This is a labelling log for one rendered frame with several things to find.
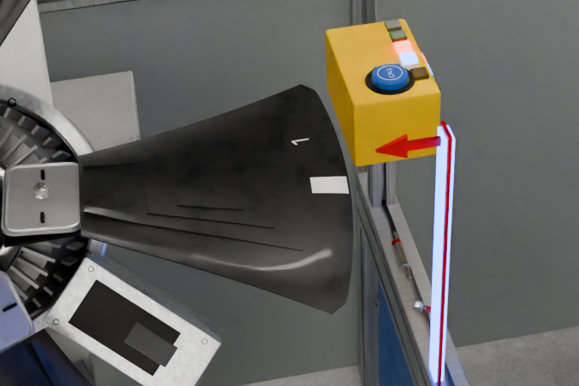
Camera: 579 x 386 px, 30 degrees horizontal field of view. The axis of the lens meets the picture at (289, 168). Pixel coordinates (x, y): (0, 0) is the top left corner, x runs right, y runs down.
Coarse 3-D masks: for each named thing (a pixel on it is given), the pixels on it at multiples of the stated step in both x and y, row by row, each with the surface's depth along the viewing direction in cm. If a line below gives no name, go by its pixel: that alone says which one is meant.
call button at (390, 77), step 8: (392, 64) 121; (376, 72) 120; (384, 72) 120; (392, 72) 120; (400, 72) 119; (376, 80) 119; (384, 80) 118; (392, 80) 118; (400, 80) 118; (384, 88) 119; (392, 88) 118; (400, 88) 119
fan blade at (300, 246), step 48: (288, 96) 99; (144, 144) 95; (192, 144) 95; (240, 144) 95; (336, 144) 96; (96, 192) 90; (144, 192) 90; (192, 192) 91; (240, 192) 91; (288, 192) 92; (144, 240) 87; (192, 240) 88; (240, 240) 89; (288, 240) 89; (336, 240) 90; (288, 288) 87; (336, 288) 88
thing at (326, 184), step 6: (312, 180) 93; (318, 180) 93; (324, 180) 93; (330, 180) 93; (336, 180) 93; (342, 180) 94; (312, 186) 93; (318, 186) 93; (324, 186) 93; (330, 186) 93; (336, 186) 93; (342, 186) 93; (318, 192) 92; (324, 192) 93; (330, 192) 93; (336, 192) 93; (342, 192) 93; (348, 192) 93
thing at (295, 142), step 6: (306, 132) 96; (288, 138) 96; (294, 138) 96; (300, 138) 96; (306, 138) 96; (312, 138) 96; (288, 144) 95; (294, 144) 95; (300, 144) 95; (306, 144) 95; (312, 144) 95; (288, 150) 95; (294, 150) 95; (300, 150) 95
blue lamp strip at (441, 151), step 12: (444, 144) 93; (444, 156) 94; (444, 168) 95; (444, 180) 96; (444, 192) 96; (444, 204) 97; (432, 288) 107; (432, 300) 108; (432, 312) 109; (432, 324) 110; (432, 336) 111; (432, 348) 112; (432, 360) 113; (432, 372) 114
